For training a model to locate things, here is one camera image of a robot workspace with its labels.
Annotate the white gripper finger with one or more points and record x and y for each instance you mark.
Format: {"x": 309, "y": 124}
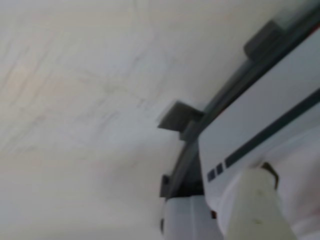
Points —
{"x": 257, "y": 205}

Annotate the white table cover sheet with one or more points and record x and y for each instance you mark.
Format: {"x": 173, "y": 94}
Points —
{"x": 75, "y": 100}

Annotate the white Shinkansen toy locomotive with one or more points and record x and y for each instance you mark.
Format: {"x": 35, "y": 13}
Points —
{"x": 185, "y": 220}

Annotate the grey circular toy track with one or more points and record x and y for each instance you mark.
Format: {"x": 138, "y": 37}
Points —
{"x": 261, "y": 41}

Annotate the white carriage under tuna plate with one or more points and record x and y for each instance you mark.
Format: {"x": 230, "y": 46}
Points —
{"x": 250, "y": 120}

